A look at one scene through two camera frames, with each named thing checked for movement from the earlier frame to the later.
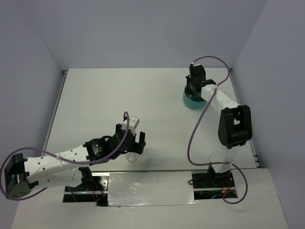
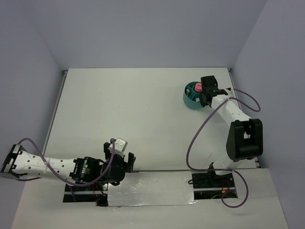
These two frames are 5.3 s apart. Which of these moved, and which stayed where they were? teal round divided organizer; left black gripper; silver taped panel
Moved: left black gripper
Stayed: silver taped panel; teal round divided organizer
